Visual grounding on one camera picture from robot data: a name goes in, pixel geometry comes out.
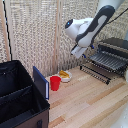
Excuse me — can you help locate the metal wire oven rack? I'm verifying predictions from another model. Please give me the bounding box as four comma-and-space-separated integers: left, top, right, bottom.
88, 50, 128, 72

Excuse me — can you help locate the white small bowl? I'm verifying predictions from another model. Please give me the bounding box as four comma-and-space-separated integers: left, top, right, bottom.
58, 70, 73, 84

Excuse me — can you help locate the blue flat book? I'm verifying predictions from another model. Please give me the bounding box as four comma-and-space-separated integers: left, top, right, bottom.
32, 65, 51, 101

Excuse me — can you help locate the black dish rack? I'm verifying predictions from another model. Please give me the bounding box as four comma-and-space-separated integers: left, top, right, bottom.
79, 49, 128, 85

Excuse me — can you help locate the red plastic cup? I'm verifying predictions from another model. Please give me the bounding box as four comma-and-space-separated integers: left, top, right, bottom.
49, 75, 62, 92

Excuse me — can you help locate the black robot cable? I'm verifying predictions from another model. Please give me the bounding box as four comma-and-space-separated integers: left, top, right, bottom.
109, 7, 128, 26

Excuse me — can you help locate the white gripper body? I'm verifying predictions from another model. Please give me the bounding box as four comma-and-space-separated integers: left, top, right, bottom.
70, 44, 89, 60

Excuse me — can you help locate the woven wicker room divider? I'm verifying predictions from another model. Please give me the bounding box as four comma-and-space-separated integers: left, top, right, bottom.
0, 0, 128, 75

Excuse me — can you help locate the black toaster oven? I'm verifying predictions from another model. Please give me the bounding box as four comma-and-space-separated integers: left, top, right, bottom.
98, 36, 128, 80

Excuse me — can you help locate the black fabric storage box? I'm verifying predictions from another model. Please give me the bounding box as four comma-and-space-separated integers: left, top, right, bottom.
0, 59, 51, 128

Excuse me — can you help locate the yellow food piece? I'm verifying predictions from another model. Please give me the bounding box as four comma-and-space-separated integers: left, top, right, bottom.
59, 70, 70, 79

